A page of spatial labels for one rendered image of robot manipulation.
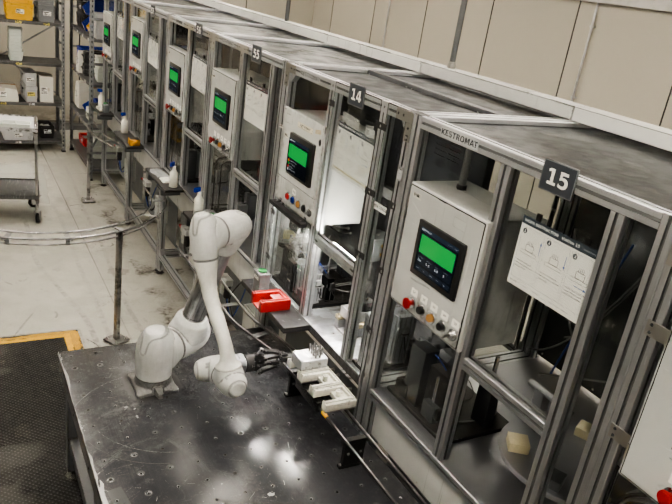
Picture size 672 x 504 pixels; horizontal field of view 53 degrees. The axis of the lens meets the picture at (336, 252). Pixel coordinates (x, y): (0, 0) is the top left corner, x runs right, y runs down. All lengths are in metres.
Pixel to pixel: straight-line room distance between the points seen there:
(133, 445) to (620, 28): 5.20
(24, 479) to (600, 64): 5.41
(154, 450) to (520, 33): 5.68
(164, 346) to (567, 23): 5.08
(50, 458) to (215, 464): 1.32
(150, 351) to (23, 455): 1.14
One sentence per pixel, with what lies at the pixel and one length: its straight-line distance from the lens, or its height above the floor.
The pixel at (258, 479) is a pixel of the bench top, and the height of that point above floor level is 0.68.
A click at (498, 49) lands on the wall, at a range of 7.52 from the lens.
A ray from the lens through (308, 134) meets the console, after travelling 3.14.
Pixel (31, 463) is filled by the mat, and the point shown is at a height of 0.01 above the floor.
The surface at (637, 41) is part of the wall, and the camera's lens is 6.39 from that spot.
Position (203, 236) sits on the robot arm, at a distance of 2.65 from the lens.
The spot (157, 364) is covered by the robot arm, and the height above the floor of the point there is 0.83.
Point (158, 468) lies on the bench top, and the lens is 2.70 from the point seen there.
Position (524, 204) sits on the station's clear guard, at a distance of 2.07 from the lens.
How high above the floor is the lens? 2.42
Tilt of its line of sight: 21 degrees down
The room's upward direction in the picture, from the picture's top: 9 degrees clockwise
